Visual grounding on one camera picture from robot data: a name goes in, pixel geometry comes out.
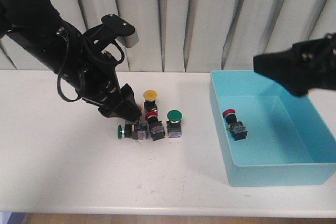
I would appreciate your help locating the red mushroom push button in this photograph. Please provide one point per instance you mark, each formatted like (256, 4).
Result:
(236, 128)

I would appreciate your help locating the grey pleated curtain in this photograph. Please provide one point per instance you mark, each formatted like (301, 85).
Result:
(205, 35)

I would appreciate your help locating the yellow mushroom push button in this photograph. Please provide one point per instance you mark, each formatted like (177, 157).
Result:
(150, 101)

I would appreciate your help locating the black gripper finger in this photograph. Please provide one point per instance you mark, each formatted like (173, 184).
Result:
(306, 65)

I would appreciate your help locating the green mushroom push button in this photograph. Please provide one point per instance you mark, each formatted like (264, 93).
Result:
(174, 124)

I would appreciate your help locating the blue plastic box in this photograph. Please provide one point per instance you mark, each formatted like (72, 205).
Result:
(288, 142)

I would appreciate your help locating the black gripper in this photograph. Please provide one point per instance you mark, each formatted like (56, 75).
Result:
(89, 65)

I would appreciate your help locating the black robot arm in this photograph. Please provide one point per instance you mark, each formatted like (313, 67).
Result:
(34, 27)

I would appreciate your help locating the green push button lying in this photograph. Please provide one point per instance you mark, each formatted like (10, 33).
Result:
(137, 131)

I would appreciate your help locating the red push button lying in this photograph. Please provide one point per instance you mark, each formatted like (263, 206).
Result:
(156, 127)

